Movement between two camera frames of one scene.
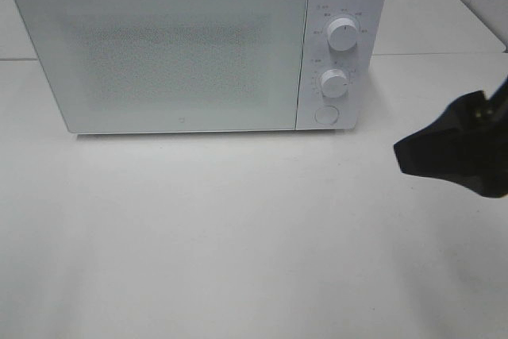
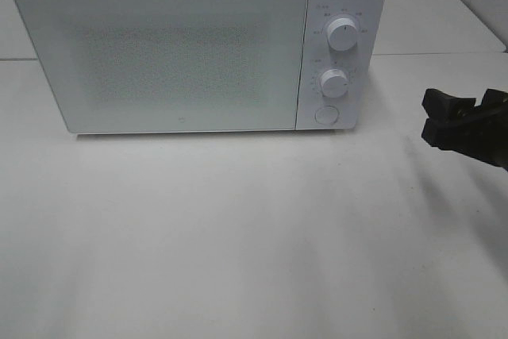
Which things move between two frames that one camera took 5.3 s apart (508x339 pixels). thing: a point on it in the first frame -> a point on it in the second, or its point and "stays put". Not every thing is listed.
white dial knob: [343, 34] stays put
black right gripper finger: [468, 144] -> [438, 104]
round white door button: [327, 115] stays put
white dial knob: [334, 83] stays put
